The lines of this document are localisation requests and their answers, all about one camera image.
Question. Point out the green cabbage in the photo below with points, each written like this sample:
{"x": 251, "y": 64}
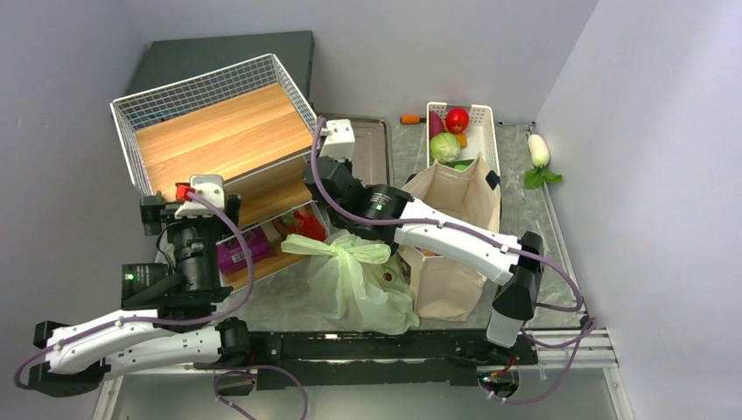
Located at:
{"x": 444, "y": 148}

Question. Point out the red apple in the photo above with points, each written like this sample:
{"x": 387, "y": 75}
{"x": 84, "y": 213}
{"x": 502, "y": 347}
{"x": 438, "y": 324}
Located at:
{"x": 457, "y": 120}

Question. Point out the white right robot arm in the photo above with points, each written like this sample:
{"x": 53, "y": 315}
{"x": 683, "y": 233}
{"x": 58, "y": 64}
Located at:
{"x": 390, "y": 215}

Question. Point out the white wire shelf rack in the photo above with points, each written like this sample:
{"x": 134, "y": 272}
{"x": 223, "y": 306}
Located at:
{"x": 267, "y": 192}

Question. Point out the green leafy vegetable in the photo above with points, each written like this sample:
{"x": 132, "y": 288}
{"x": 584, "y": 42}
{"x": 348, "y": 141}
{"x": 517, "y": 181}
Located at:
{"x": 537, "y": 177}

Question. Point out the white plastic basket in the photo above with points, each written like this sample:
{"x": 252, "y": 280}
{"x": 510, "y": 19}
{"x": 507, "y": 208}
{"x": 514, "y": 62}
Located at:
{"x": 481, "y": 138}

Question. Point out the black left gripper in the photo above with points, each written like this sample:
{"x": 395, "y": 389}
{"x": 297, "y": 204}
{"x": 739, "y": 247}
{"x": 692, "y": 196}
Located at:
{"x": 159, "y": 214}

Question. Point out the beige canvas tote bag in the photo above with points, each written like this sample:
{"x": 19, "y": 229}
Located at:
{"x": 444, "y": 289}

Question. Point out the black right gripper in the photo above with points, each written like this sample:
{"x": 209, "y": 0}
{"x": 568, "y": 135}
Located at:
{"x": 348, "y": 162}

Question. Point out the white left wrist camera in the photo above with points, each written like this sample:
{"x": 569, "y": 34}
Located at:
{"x": 202, "y": 196}

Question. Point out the white radish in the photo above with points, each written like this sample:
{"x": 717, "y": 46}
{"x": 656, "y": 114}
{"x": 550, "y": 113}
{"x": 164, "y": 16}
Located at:
{"x": 538, "y": 150}

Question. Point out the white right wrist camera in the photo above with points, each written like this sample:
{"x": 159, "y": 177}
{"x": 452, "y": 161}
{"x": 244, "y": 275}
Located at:
{"x": 339, "y": 140}

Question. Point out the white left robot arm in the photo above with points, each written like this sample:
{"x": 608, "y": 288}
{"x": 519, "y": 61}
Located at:
{"x": 168, "y": 313}

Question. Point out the top wooden shelf board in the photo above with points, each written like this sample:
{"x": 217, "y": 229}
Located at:
{"x": 230, "y": 138}

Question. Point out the metal tray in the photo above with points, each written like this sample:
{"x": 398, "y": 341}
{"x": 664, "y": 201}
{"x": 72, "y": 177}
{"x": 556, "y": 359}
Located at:
{"x": 372, "y": 160}

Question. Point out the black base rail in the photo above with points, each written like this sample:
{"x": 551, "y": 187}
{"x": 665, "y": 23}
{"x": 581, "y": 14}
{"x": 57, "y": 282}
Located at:
{"x": 456, "y": 356}

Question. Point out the red snack bag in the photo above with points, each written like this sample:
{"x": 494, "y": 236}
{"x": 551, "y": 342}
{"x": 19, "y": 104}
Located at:
{"x": 301, "y": 221}

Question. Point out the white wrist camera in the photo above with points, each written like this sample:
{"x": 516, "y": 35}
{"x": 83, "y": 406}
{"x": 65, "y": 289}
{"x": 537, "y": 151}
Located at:
{"x": 202, "y": 196}
{"x": 339, "y": 140}

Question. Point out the green avocado plastic bag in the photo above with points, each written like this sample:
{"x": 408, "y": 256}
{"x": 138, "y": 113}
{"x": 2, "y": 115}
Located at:
{"x": 357, "y": 283}

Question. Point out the purple sweet potato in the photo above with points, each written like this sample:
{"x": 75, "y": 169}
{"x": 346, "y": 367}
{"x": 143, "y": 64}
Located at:
{"x": 435, "y": 124}

